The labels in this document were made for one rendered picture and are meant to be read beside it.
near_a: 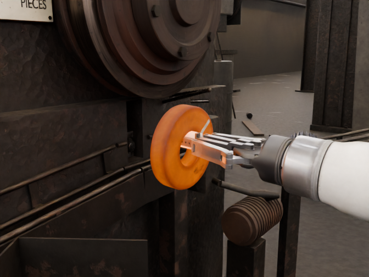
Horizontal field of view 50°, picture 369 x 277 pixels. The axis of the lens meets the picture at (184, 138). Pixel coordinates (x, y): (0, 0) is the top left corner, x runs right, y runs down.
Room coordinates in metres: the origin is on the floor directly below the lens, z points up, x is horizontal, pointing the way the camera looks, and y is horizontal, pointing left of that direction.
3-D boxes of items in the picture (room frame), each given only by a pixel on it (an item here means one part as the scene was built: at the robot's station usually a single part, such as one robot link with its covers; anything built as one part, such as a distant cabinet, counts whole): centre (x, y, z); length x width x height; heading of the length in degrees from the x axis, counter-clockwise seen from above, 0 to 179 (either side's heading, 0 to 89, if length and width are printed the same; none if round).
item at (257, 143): (0.66, -0.08, 0.84); 0.11 x 0.01 x 0.04; 51
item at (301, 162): (0.56, -0.18, 0.83); 0.09 x 0.06 x 0.09; 143
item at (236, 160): (0.59, -0.09, 0.84); 0.05 x 0.05 x 0.02; 54
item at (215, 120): (1.21, -0.05, 0.68); 0.11 x 0.08 x 0.24; 53
